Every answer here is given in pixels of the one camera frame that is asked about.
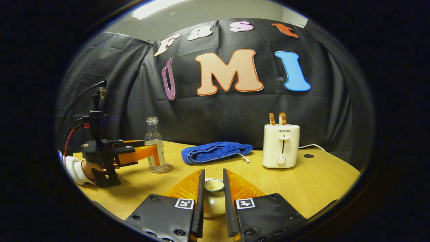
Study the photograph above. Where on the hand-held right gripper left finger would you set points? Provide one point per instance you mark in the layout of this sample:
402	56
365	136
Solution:
200	215

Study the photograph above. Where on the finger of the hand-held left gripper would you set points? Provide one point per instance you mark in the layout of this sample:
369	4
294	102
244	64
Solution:
134	155
129	144

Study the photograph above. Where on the beige teacup lid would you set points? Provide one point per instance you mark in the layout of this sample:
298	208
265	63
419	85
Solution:
214	201

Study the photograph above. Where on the blue towel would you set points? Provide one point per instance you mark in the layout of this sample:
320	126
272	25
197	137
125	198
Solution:
215	151

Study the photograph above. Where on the clear plastic water bottle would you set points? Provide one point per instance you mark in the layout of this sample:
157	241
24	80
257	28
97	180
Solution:
153	134

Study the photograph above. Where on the white toaster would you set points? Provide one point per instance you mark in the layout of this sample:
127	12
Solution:
272	148

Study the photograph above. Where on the toast slice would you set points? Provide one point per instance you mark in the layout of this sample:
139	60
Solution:
283	119
272	119

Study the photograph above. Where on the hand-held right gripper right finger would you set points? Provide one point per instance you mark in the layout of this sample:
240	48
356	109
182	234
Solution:
231	218

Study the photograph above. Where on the round wooden coaster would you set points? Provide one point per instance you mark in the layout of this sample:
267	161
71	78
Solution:
168	168

